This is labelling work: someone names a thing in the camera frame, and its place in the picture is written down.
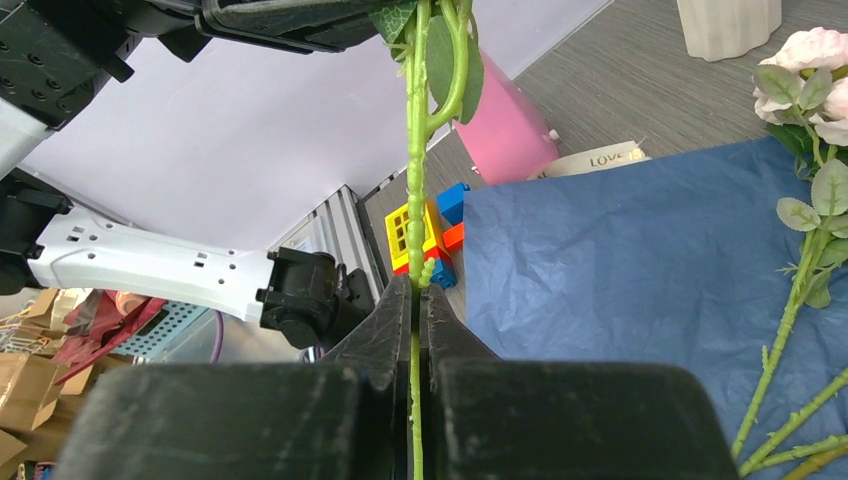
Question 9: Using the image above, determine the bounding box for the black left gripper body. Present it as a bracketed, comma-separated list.
[195, 0, 398, 53]

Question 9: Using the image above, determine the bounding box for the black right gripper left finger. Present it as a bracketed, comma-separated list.
[54, 276, 414, 480]

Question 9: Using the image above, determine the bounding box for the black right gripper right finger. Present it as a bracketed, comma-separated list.
[420, 286, 737, 479]

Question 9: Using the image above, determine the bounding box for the light pink flower stem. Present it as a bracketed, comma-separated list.
[367, 0, 486, 480]

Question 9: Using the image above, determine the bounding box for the dark blue wrapping paper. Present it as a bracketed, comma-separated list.
[465, 139, 847, 479]

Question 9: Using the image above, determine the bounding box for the cream satin ribbon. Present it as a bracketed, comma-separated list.
[528, 140, 651, 180]

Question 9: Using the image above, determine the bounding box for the white ribbed vase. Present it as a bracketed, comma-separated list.
[677, 0, 782, 62]

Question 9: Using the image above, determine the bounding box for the blue studded toy brick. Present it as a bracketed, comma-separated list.
[430, 258, 458, 290]

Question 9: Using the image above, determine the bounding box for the yellow grid toy block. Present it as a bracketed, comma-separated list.
[384, 200, 446, 274]

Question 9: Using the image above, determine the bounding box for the pink rose stem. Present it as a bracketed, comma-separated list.
[731, 27, 847, 456]

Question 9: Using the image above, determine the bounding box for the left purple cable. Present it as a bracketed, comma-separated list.
[208, 309, 227, 364]

